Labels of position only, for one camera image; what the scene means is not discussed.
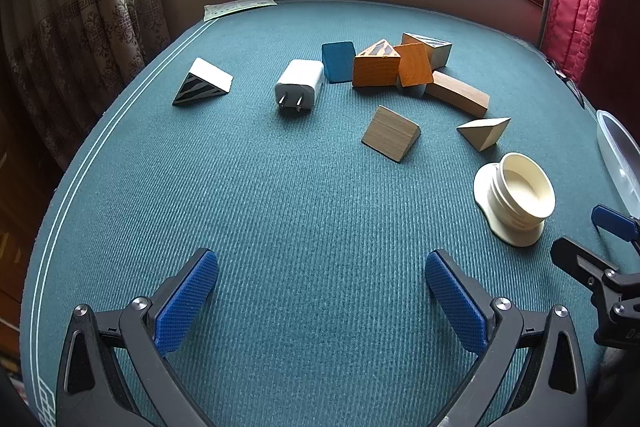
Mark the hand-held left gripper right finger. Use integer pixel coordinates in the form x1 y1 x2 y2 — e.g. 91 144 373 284
425 249 588 427

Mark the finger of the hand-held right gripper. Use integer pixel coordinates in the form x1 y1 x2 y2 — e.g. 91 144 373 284
591 204 640 254
550 236 619 294

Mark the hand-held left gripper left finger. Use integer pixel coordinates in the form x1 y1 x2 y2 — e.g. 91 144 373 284
56 248 220 427

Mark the clear plastic container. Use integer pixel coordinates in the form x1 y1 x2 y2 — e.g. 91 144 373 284
596 109 640 212

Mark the small beige wooden wedge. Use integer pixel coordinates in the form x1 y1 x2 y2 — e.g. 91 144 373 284
456 117 512 152

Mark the plain wooden wedge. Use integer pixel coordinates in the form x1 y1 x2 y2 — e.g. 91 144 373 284
361 105 422 164

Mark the brown wooden block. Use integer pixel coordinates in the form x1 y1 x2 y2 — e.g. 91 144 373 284
425 70 490 118

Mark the white black-striped wooden wedge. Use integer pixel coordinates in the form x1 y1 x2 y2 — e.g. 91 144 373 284
172 57 234 106

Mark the silver black-striped wooden wedge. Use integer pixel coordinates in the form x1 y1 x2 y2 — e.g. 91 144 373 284
401 32 453 70

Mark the orange black-striped wooden wedge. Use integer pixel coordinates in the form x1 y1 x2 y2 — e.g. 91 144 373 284
352 39 402 88

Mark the white charger plug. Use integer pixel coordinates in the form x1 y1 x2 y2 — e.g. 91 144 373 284
274 60 325 112

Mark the blue wooden block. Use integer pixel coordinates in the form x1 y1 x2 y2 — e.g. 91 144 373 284
321 41 357 84

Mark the black clip on table edge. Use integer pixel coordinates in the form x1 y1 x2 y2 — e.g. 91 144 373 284
545 57 586 108

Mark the printed paper sheet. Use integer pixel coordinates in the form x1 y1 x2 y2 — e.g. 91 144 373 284
203 0 278 22

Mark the beige patterned curtain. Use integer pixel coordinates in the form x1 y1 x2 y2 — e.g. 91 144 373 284
0 0 173 172

